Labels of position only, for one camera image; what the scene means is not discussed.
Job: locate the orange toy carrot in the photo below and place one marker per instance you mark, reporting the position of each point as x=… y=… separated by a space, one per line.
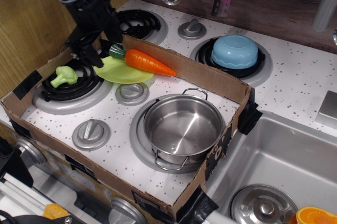
x=140 y=60

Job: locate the silver oven knob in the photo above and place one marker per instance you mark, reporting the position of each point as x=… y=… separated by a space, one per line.
x=124 y=212
x=30 y=154

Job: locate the stainless steel pot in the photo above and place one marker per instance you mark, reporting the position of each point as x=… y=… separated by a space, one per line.
x=182 y=129

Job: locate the toy orange half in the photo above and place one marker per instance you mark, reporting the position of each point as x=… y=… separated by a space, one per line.
x=313 y=215

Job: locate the silver stove knob rear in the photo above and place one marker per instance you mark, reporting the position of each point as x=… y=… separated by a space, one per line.
x=192 y=30

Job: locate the grey metal sink basin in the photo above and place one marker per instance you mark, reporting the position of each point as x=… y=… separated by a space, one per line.
x=281 y=153

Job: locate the silver pot lid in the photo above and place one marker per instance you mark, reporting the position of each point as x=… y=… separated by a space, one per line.
x=259 y=203

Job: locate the black device lower left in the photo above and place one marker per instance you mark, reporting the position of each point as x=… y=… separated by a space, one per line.
x=12 y=163

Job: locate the silver stove knob front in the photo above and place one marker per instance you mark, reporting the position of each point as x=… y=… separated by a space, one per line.
x=91 y=135

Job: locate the light blue plastic bowl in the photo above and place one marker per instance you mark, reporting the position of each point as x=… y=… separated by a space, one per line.
x=235 y=52

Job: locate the black rear right burner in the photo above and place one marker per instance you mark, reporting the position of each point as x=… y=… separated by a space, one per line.
x=202 y=54

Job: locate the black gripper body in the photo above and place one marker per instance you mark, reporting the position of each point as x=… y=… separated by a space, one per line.
x=90 y=17

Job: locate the silver faucet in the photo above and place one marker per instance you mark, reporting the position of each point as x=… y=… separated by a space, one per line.
x=323 y=16

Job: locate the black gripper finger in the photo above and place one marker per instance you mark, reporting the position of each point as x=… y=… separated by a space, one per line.
x=113 y=32
x=89 y=55

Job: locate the silver oven knob right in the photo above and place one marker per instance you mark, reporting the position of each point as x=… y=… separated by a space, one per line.
x=124 y=212

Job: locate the grey block on counter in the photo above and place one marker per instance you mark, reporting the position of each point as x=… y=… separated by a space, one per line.
x=327 y=112

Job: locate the brown cardboard fence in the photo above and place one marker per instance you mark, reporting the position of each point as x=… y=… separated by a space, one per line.
x=125 y=165

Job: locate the green toy broccoli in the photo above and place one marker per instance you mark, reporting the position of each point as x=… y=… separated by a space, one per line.
x=65 y=74

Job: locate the light green plastic plate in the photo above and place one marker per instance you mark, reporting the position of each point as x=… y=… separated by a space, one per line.
x=115 y=70

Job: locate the orange yellow toy piece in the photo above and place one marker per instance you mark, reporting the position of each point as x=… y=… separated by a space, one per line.
x=54 y=211

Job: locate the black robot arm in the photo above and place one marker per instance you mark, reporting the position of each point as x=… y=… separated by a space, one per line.
x=92 y=17

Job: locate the silver stove knob centre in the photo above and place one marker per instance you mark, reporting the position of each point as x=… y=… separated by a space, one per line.
x=132 y=94

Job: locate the silver stove knob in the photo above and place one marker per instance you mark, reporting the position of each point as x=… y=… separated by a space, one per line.
x=132 y=94
x=91 y=135
x=192 y=30

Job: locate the silver oven knob left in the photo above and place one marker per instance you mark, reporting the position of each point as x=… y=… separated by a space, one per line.
x=30 y=154

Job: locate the black front left burner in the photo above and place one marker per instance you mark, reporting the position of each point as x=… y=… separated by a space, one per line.
x=87 y=82

